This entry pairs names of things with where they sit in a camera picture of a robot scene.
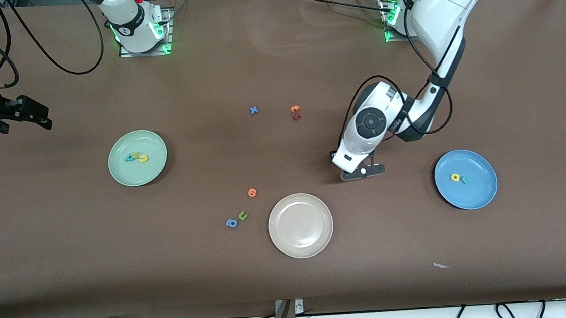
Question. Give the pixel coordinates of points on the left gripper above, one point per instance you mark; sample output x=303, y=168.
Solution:
x=332, y=152

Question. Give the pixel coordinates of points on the teal letter p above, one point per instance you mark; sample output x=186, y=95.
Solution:
x=129, y=157

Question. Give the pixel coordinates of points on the yellow letter a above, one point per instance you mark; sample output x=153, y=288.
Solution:
x=455, y=177

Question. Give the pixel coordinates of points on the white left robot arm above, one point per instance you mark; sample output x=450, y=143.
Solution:
x=442, y=5

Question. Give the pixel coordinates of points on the dark red letter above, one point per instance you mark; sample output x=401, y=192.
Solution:
x=296, y=117

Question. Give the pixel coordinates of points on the orange letter t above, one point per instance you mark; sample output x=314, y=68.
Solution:
x=295, y=109

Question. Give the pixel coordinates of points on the beige plate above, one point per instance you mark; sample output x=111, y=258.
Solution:
x=301, y=226

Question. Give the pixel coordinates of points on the orange letter e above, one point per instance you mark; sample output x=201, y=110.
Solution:
x=252, y=192

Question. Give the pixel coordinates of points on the blue letter x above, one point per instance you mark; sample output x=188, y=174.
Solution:
x=254, y=110

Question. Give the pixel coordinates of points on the green letter u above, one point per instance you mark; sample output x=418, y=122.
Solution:
x=242, y=216

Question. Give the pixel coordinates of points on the brown table cover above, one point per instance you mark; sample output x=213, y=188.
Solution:
x=274, y=53

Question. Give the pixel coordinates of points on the blue letter a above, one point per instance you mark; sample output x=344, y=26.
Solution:
x=231, y=223

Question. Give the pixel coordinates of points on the green plate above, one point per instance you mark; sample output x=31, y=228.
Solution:
x=150, y=172

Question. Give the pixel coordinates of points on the blue plate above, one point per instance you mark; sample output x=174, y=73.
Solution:
x=467, y=195

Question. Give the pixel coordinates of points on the white paper scrap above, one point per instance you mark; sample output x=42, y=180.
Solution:
x=439, y=266

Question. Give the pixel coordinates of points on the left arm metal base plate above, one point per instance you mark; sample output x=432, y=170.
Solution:
x=395, y=39

